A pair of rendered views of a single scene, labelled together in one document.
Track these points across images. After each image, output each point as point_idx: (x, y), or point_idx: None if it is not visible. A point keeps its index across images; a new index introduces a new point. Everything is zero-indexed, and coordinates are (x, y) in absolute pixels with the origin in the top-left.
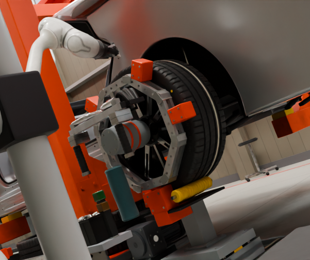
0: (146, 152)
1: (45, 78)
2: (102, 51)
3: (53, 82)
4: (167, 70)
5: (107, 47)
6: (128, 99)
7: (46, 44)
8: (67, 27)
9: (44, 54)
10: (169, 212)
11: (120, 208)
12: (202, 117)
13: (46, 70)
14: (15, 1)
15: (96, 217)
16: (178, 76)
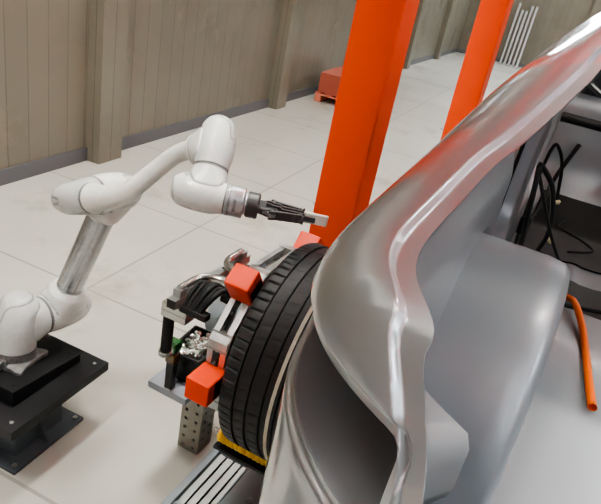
0: None
1: (340, 153)
2: (235, 216)
3: (349, 164)
4: (256, 321)
5: (255, 212)
6: (183, 303)
7: (182, 157)
8: (200, 155)
9: (362, 119)
10: None
11: None
12: (234, 417)
13: (349, 143)
14: (368, 13)
15: None
16: (254, 343)
